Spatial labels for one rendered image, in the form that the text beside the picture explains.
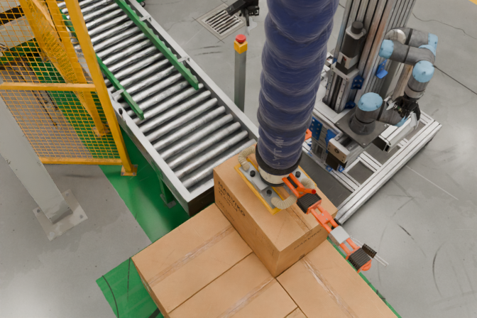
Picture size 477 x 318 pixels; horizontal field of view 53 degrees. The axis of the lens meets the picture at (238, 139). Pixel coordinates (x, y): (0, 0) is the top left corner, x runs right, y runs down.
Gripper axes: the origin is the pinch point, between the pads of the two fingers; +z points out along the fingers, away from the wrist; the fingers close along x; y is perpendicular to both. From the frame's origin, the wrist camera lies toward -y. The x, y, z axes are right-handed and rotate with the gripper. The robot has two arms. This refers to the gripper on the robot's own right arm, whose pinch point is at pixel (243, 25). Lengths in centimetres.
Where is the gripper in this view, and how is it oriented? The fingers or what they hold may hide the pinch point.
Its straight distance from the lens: 262.7
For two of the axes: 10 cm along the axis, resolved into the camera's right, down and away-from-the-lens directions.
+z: -0.2, 5.7, 8.2
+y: 9.5, -2.4, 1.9
